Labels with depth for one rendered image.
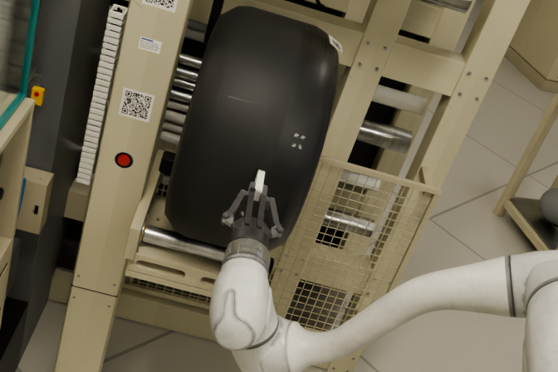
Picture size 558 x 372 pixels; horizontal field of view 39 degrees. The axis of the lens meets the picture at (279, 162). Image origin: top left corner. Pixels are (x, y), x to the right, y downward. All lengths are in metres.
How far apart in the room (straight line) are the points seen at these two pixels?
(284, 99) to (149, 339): 1.54
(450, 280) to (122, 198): 1.00
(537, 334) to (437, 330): 2.47
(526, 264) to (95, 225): 1.19
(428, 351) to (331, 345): 2.04
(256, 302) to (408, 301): 0.26
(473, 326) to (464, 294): 2.45
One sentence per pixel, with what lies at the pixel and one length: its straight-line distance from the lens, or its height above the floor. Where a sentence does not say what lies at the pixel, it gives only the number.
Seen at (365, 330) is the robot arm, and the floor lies 1.25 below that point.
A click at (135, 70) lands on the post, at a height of 1.31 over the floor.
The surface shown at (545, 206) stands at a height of 0.24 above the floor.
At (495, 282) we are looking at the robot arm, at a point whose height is 1.45.
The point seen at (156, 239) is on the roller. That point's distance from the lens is 2.00.
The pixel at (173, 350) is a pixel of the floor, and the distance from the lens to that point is 3.02.
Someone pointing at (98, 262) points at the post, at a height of 0.72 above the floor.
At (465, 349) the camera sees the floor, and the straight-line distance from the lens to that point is 3.61.
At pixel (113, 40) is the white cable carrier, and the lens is 1.86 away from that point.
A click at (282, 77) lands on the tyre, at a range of 1.72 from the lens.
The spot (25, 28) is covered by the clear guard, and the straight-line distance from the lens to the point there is 1.62.
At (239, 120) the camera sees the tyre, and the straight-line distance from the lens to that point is 1.68.
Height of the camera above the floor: 2.12
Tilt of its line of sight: 29 degrees down
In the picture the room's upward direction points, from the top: 19 degrees clockwise
